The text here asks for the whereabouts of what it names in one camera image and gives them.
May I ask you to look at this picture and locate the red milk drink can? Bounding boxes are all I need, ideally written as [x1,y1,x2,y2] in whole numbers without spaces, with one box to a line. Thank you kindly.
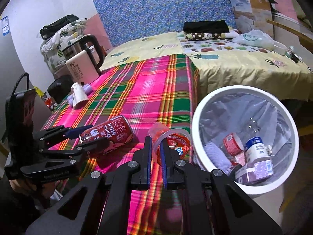
[79,115,134,156]

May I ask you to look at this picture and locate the white paper bag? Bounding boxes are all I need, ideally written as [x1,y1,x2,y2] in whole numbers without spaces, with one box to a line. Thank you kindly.
[71,82,89,109]

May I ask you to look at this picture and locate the purple white carton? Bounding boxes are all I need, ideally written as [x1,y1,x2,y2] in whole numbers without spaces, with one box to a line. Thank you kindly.
[235,160,274,185]

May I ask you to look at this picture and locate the red paper cup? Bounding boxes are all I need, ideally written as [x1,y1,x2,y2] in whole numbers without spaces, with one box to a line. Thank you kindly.
[223,133,244,156]

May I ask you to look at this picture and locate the white purple yogurt cup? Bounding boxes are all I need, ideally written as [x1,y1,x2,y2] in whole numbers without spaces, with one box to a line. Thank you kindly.
[245,136,268,163]

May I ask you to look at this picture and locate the clear plastic cup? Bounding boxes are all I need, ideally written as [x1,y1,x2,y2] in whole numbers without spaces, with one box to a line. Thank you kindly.
[148,122,192,165]

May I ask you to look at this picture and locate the white trash bin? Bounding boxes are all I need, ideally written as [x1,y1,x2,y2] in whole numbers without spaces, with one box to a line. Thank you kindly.
[191,85,299,198]

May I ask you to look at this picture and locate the left hand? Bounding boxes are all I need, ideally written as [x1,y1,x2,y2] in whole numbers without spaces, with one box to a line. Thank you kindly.
[9,179,56,198]

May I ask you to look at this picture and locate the red toy box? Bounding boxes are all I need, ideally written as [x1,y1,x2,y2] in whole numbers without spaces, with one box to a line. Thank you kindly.
[45,97,58,112]

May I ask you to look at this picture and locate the black suitcase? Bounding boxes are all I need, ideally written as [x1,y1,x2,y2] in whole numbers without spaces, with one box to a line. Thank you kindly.
[47,75,74,104]

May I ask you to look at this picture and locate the pink electric kettle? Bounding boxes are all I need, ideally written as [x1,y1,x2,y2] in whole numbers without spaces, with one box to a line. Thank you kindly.
[62,34,104,85]

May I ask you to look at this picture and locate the pineapple print fabric bundle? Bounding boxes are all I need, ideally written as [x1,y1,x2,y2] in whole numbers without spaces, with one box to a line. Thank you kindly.
[40,19,87,74]

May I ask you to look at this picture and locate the pink plaid tablecloth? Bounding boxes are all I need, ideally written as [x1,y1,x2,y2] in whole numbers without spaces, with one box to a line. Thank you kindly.
[44,54,198,234]

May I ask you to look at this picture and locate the black clothes on top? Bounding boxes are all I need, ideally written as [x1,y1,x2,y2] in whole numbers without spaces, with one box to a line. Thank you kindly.
[39,14,79,40]

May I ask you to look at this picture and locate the yellow pineapple bed sheet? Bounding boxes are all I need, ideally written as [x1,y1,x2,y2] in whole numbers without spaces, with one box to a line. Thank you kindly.
[100,32,312,101]

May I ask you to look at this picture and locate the fruit print sheet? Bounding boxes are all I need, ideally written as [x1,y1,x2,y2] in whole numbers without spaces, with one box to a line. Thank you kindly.
[177,32,270,53]

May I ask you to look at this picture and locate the blue patterned headboard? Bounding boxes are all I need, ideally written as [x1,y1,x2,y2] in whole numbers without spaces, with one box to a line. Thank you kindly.
[93,0,235,46]

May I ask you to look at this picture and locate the polka dot brown cloth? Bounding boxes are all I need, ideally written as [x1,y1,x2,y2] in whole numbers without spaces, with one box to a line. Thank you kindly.
[185,32,227,41]

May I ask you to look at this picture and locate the small bottle on bed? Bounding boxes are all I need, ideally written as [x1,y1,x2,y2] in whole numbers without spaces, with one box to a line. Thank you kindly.
[285,46,294,59]

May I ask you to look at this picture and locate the white plastic bag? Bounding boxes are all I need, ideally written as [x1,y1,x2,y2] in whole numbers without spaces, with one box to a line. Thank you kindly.
[232,29,274,50]

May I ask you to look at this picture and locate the black folded cloth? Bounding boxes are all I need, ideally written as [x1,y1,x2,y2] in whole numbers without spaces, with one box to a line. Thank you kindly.
[183,20,229,33]

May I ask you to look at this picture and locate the cardboard box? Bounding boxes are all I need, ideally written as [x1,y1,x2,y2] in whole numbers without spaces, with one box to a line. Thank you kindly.
[229,0,276,38]

